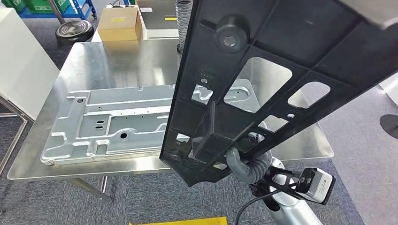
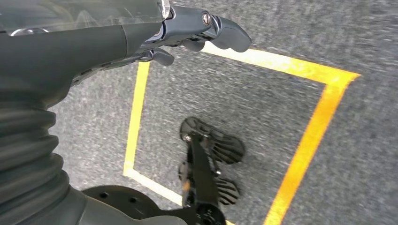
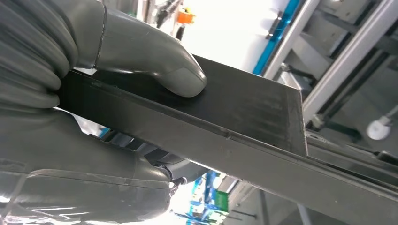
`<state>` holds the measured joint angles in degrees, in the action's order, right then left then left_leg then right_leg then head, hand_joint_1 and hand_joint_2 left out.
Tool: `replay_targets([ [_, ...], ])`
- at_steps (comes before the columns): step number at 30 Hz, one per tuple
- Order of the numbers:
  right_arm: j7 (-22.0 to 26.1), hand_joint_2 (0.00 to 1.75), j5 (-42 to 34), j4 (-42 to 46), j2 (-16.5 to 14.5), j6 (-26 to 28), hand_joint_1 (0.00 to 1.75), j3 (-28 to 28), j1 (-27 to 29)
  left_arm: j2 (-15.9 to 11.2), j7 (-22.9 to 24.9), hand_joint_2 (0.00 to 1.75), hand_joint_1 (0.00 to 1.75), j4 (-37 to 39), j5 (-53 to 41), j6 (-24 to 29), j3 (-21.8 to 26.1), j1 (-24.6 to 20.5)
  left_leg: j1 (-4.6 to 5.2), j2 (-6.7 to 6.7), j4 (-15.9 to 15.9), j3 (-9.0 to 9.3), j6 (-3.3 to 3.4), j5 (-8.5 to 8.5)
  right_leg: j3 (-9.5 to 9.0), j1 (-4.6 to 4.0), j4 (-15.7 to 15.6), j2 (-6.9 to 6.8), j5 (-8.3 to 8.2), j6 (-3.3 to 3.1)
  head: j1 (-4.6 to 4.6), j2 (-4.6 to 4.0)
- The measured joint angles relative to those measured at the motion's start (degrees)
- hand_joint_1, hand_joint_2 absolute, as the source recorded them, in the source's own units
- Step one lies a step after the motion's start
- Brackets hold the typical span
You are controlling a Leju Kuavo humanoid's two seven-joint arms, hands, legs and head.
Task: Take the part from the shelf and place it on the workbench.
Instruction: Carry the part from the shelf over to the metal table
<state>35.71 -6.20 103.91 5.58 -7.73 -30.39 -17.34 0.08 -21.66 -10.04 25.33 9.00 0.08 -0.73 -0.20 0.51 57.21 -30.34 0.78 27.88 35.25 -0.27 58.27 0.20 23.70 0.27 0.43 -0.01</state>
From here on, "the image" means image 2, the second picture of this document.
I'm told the yellow floor tape square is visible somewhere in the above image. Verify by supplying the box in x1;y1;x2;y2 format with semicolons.
123;42;361;225

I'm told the black round robot hip plate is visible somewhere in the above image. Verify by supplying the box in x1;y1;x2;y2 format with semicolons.
82;185;187;225

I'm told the black left robot leg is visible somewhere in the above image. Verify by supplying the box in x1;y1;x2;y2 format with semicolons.
182;133;226;225

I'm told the black right robot foot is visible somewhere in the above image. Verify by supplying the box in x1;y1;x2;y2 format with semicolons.
178;161;241;206

